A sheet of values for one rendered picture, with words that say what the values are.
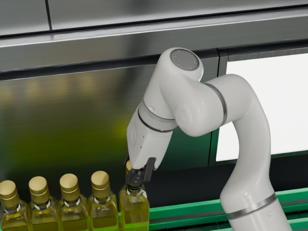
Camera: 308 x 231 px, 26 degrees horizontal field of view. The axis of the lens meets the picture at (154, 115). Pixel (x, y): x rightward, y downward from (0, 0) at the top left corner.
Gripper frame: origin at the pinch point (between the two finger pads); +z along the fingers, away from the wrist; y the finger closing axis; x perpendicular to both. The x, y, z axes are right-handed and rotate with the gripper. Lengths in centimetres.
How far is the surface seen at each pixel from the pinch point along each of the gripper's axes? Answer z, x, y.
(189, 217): 20.4, 18.8, -3.5
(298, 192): 8.6, 40.4, -3.9
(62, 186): 4.6, -12.9, 2.1
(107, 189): 4.4, -4.3, 2.1
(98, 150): 9.7, -3.8, -11.4
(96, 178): 2.7, -6.8, 1.1
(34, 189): 6.1, -17.8, 2.2
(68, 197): 7.4, -11.2, 2.6
